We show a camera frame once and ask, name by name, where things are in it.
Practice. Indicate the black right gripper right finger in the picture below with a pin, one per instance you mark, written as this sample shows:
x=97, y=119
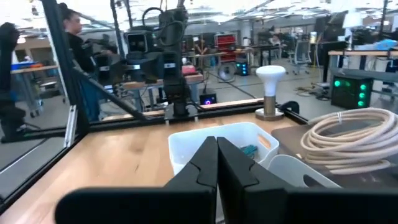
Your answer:
x=236, y=186

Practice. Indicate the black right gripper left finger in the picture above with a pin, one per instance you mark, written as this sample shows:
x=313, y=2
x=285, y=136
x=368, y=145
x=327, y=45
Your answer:
x=199, y=174

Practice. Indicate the gray plastic bin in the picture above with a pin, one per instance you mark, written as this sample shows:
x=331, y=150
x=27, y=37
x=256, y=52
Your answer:
x=289, y=171

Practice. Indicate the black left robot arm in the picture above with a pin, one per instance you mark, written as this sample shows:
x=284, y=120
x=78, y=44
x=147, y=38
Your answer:
x=175, y=90

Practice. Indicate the white plastic bin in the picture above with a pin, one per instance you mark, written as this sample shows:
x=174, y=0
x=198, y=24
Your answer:
x=192, y=143

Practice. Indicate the standing person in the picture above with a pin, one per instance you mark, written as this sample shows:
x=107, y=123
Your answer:
x=79, y=53

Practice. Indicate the small box purple light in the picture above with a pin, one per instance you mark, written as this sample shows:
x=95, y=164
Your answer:
x=207, y=100

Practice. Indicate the round floor fan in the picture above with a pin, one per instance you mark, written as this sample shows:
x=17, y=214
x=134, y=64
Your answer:
x=227, y=72

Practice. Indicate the red tool cabinet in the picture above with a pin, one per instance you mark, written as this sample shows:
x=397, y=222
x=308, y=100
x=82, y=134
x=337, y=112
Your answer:
x=226, y=43

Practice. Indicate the black computer blue lights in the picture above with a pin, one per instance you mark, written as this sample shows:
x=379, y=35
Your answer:
x=242, y=69

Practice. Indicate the white tape roll stand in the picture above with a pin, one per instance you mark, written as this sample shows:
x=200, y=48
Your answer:
x=270, y=76

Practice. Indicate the distant seated person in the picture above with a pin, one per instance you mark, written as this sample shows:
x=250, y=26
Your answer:
x=275, y=39

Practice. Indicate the black upright background machine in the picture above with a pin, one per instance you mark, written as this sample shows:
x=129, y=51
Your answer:
x=9, y=77

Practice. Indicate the black computer green lights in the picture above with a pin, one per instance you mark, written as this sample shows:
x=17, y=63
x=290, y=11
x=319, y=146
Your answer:
x=348, y=93

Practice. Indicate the gray office chair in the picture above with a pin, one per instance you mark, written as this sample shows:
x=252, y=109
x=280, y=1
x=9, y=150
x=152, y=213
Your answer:
x=301, y=51

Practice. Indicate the wooden workbench black legs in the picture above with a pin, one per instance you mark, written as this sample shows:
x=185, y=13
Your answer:
x=357, y=53

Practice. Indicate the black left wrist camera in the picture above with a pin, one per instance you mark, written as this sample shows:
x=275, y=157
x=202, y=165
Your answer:
x=138, y=42

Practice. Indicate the black aluminium frame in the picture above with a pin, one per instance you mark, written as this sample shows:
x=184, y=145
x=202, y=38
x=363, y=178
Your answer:
x=63, y=62

